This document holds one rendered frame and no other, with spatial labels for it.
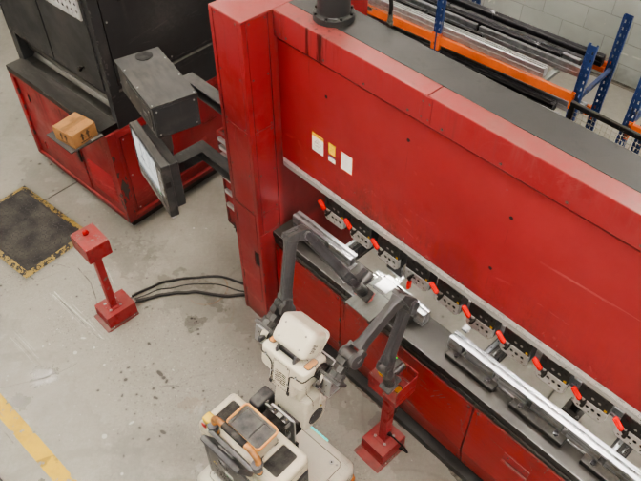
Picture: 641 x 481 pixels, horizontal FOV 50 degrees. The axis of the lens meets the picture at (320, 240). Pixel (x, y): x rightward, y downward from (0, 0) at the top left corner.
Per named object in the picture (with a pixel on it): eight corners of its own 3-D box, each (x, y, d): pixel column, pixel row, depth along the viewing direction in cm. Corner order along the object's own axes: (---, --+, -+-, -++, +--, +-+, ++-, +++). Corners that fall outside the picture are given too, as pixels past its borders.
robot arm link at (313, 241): (293, 230, 328) (302, 238, 319) (300, 221, 328) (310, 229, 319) (343, 282, 351) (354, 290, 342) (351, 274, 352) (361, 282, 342)
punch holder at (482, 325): (465, 323, 335) (470, 302, 323) (475, 313, 339) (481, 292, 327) (489, 341, 327) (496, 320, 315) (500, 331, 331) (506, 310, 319)
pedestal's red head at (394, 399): (367, 385, 370) (368, 366, 357) (387, 367, 377) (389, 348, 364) (394, 409, 360) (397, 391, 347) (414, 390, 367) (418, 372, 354)
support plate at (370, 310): (344, 302, 367) (344, 301, 366) (379, 277, 379) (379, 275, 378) (369, 322, 358) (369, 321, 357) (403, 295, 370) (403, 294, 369)
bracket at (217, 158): (172, 165, 421) (170, 156, 416) (203, 148, 432) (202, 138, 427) (211, 198, 401) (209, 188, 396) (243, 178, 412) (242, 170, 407)
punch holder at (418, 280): (403, 277, 355) (406, 255, 343) (415, 268, 359) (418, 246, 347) (425, 293, 347) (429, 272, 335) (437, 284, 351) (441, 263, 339)
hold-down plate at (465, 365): (444, 356, 357) (444, 352, 355) (451, 350, 359) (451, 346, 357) (490, 393, 342) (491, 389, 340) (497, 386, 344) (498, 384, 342)
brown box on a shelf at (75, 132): (46, 135, 467) (41, 120, 457) (78, 118, 480) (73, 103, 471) (71, 154, 453) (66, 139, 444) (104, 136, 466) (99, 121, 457)
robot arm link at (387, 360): (398, 291, 324) (413, 303, 317) (405, 290, 328) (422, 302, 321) (371, 368, 338) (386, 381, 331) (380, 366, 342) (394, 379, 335)
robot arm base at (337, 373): (319, 371, 312) (339, 386, 306) (328, 356, 311) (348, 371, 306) (326, 372, 319) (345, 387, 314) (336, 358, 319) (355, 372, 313)
